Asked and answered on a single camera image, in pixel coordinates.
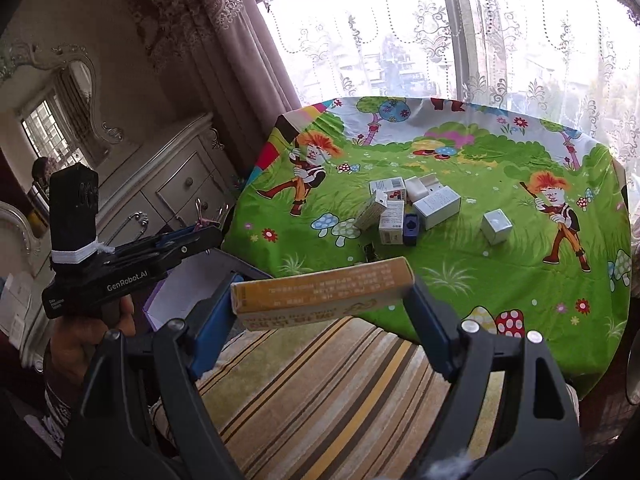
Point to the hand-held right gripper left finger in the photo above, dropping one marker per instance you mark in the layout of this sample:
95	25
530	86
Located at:
215	330

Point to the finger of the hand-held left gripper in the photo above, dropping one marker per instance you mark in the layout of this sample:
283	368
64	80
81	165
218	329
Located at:
170	239
200	247

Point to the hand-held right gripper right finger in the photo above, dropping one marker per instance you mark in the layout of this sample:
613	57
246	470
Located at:
430	330

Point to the purple storage bin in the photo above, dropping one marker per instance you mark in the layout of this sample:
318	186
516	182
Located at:
152	310

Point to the long yellow box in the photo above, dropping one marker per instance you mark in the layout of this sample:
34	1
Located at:
320	290

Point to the pile of small cartons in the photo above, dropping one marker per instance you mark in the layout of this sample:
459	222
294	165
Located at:
435	207

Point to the person's left hand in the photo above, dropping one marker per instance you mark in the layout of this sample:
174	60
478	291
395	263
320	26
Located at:
70	350

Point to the white ornate furniture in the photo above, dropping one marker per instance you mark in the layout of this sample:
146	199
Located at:
15	230

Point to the cartoon printed green tablecloth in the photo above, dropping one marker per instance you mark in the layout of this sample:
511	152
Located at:
475	285

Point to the white ornate dresser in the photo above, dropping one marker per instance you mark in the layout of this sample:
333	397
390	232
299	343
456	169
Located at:
175	160

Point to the ornate framed mirror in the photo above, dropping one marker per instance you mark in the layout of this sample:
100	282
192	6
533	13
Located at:
50	120

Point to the small black clip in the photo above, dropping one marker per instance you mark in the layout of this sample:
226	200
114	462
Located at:
369	251

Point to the striped sofa cushion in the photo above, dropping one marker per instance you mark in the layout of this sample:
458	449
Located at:
325	410

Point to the pink curtain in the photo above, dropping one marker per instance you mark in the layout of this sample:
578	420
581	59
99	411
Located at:
225	60

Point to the round metal stand base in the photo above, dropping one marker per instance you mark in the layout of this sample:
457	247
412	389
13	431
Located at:
634	370

